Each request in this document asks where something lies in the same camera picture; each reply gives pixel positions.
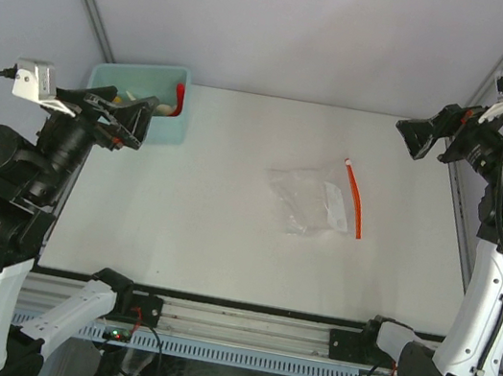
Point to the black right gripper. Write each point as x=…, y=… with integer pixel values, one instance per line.
x=421, y=133

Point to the clear zip top bag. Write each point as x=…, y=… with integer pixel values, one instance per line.
x=318, y=200

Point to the white fake bone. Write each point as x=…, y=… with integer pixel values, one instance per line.
x=133, y=95

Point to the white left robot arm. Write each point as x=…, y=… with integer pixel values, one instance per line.
x=33, y=176

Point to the aluminium frame rail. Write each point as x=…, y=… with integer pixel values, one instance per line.
x=246, y=329

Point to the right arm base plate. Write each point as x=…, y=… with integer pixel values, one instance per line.
x=351, y=347

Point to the red fake chili pepper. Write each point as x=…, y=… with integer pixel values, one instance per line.
x=180, y=92

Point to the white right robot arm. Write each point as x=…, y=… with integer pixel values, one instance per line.
x=474, y=344

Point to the blue slotted cable duct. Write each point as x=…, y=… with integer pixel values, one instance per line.
x=209, y=352

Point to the teal plastic bin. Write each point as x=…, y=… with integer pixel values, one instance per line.
x=169, y=84

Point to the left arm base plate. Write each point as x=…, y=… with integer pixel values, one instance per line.
x=141, y=308

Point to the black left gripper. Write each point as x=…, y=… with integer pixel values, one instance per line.
x=129, y=123

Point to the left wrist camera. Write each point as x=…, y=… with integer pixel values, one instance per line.
x=35, y=82

